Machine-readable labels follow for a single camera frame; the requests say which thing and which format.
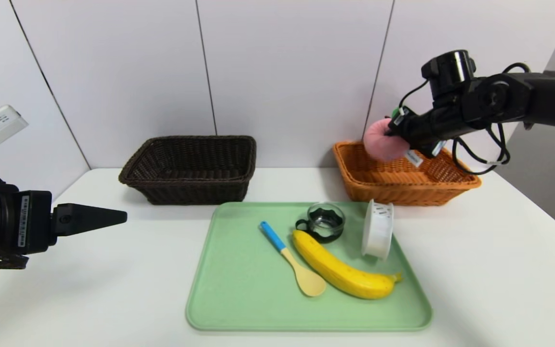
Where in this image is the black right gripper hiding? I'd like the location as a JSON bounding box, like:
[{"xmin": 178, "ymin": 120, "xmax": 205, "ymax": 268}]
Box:
[{"xmin": 384, "ymin": 106, "xmax": 437, "ymax": 159}]

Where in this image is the light green plastic tray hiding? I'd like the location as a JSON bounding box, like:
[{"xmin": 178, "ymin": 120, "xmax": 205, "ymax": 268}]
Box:
[{"xmin": 186, "ymin": 201, "xmax": 433, "ymax": 332}]

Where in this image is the dark brown wicker basket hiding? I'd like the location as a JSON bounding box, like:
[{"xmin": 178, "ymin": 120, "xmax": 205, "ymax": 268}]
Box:
[{"xmin": 119, "ymin": 135, "xmax": 257, "ymax": 206}]

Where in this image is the pink plush peach toy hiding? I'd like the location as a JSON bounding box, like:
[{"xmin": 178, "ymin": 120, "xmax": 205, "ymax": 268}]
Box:
[{"xmin": 363, "ymin": 107, "xmax": 425, "ymax": 168}]

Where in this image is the glass cup with black holder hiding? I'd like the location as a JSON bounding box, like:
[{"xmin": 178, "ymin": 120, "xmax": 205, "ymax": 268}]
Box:
[{"xmin": 295, "ymin": 203, "xmax": 346, "ymax": 243}]

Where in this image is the white plastic tape spool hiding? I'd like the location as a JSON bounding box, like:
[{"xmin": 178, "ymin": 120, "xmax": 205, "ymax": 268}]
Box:
[{"xmin": 361, "ymin": 200, "xmax": 395, "ymax": 261}]

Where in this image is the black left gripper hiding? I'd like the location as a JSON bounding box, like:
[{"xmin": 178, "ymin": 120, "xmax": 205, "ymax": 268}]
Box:
[{"xmin": 0, "ymin": 175, "xmax": 128, "ymax": 256}]

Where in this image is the orange wicker basket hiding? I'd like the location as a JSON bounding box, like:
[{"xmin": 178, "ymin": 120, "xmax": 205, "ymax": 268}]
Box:
[{"xmin": 332, "ymin": 140, "xmax": 482, "ymax": 207}]

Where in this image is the yellow banana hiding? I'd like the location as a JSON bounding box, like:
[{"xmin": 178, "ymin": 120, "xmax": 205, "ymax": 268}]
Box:
[{"xmin": 291, "ymin": 229, "xmax": 403, "ymax": 300}]

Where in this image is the wooden spoon with blue handle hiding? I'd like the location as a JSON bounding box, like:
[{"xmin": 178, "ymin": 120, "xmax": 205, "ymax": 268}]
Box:
[{"xmin": 260, "ymin": 221, "xmax": 327, "ymax": 297}]

